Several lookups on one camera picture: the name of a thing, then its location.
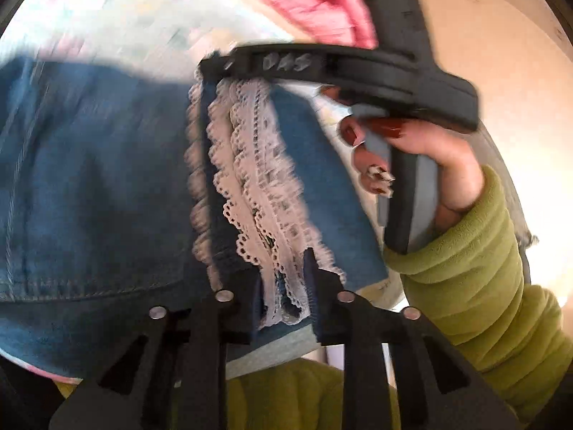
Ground blue denim pants lace hem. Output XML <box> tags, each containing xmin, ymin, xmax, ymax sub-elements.
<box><xmin>0</xmin><ymin>54</ymin><xmax>391</xmax><ymax>381</ymax></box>

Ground person's right hand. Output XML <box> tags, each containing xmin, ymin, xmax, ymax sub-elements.
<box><xmin>338</xmin><ymin>118</ymin><xmax>487</xmax><ymax>234</ymax></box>

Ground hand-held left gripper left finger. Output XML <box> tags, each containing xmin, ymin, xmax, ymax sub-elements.
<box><xmin>48</xmin><ymin>272</ymin><xmax>262</xmax><ymax>430</ymax></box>

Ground cartoon cat printed blanket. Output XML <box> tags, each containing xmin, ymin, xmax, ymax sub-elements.
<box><xmin>0</xmin><ymin>0</ymin><xmax>395</xmax><ymax>387</ymax></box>

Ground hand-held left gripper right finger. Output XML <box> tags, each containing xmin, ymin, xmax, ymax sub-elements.
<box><xmin>303</xmin><ymin>246</ymin><xmax>523</xmax><ymax>430</ymax></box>

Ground person's green fleece top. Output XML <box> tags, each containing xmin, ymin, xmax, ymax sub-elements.
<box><xmin>58</xmin><ymin>358</ymin><xmax>400</xmax><ymax>430</ymax></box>

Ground pink duvet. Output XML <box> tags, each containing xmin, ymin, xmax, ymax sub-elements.
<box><xmin>214</xmin><ymin>0</ymin><xmax>379</xmax><ymax>51</ymax></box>

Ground person's right forearm green sleeve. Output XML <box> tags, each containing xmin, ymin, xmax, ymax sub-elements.
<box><xmin>382</xmin><ymin>165</ymin><xmax>573</xmax><ymax>422</ymax></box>

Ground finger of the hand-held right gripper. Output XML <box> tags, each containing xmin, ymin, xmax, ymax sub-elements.
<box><xmin>198</xmin><ymin>51</ymin><xmax>236</xmax><ymax>83</ymax></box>

